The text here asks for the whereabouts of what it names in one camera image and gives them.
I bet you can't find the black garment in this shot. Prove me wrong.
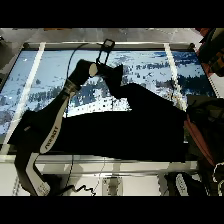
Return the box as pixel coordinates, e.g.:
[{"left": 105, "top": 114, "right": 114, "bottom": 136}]
[{"left": 7, "top": 64, "right": 188, "bottom": 164}]

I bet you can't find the red-brown garment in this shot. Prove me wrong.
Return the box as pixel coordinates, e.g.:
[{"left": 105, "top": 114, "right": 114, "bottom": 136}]
[{"left": 183, "top": 113, "right": 216, "bottom": 168}]

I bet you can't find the silver frame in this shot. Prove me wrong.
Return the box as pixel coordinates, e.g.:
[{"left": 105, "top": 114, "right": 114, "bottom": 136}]
[{"left": 0, "top": 41, "right": 202, "bottom": 197}]

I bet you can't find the black cable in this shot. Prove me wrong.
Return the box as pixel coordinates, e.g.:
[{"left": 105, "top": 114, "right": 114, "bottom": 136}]
[
  {"left": 66, "top": 42, "right": 105, "bottom": 81},
  {"left": 58, "top": 154, "right": 98, "bottom": 197}
]

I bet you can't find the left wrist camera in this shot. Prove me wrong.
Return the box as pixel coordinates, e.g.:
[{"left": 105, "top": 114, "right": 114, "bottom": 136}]
[{"left": 95, "top": 38, "right": 116, "bottom": 68}]

